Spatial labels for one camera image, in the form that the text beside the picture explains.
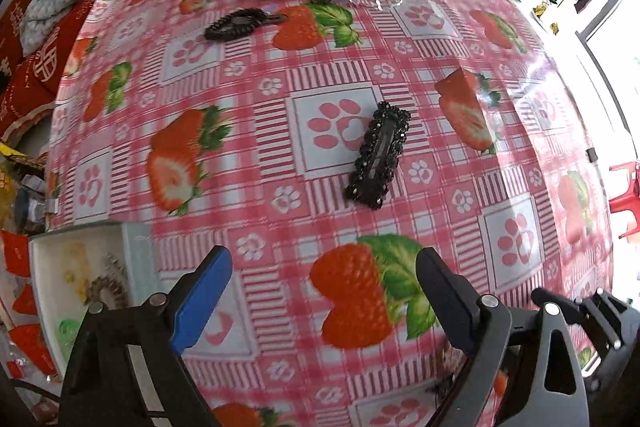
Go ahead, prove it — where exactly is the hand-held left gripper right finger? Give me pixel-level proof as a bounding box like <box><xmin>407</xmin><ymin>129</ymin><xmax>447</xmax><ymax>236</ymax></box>
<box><xmin>416</xmin><ymin>247</ymin><xmax>587</xmax><ymax>427</ymax></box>

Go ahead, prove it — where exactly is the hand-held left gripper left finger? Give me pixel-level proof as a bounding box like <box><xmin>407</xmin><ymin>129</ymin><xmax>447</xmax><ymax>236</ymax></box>
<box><xmin>59</xmin><ymin>245</ymin><xmax>233</xmax><ymax>427</ymax></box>

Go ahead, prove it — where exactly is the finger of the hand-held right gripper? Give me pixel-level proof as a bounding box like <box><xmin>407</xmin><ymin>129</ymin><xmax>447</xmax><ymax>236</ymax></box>
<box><xmin>575</xmin><ymin>289</ymin><xmax>629</xmax><ymax>380</ymax></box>

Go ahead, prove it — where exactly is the brown oval hair clip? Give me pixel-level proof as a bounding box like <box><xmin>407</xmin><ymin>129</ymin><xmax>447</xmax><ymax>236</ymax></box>
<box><xmin>85</xmin><ymin>277</ymin><xmax>129</xmax><ymax>308</ymax></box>

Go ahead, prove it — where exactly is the yellow hair tie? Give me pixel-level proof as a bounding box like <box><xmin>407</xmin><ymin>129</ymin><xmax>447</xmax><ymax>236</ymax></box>
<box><xmin>62</xmin><ymin>244</ymin><xmax>92</xmax><ymax>299</ymax></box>

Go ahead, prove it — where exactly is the green bracelet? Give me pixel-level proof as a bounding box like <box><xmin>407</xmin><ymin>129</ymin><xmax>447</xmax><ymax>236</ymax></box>
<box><xmin>59</xmin><ymin>318</ymin><xmax>83</xmax><ymax>358</ymax></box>

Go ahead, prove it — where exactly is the white tray box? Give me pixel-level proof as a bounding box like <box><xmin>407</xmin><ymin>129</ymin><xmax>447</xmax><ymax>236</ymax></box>
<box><xmin>28</xmin><ymin>221</ymin><xmax>161</xmax><ymax>378</ymax></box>

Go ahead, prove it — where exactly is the black beaded hair clip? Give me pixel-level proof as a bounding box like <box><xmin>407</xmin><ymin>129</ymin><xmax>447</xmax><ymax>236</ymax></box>
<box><xmin>345</xmin><ymin>102</ymin><xmax>412</xmax><ymax>210</ymax></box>

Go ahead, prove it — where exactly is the red plastic chair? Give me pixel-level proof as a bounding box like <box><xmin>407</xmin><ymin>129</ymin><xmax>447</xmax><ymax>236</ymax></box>
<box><xmin>609</xmin><ymin>161</ymin><xmax>640</xmax><ymax>240</ymax></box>

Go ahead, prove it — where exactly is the pile of assorted packets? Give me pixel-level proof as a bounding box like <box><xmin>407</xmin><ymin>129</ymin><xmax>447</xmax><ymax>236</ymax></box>
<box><xmin>0</xmin><ymin>142</ymin><xmax>57</xmax><ymax>378</ymax></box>

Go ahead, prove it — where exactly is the strawberry printed pink tablecloth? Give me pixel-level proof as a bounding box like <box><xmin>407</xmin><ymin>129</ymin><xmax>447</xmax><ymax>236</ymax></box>
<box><xmin>45</xmin><ymin>0</ymin><xmax>616</xmax><ymax>427</ymax></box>

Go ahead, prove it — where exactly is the black oval hair clip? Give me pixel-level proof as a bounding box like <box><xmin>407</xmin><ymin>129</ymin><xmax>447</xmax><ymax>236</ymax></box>
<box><xmin>204</xmin><ymin>8</ymin><xmax>288</xmax><ymax>41</ymax></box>

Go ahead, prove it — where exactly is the white rack with utensils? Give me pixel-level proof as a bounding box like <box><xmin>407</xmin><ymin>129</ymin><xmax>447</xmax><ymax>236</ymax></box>
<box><xmin>532</xmin><ymin>0</ymin><xmax>593</xmax><ymax>38</ymax></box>

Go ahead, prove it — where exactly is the small black hair tie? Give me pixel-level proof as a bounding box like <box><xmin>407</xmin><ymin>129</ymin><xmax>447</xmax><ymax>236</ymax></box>
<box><xmin>427</xmin><ymin>379</ymin><xmax>452</xmax><ymax>401</ymax></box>

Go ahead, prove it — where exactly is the black cable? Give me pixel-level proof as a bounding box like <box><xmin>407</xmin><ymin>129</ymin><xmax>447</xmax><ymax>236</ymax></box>
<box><xmin>10</xmin><ymin>379</ymin><xmax>66</xmax><ymax>397</ymax></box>

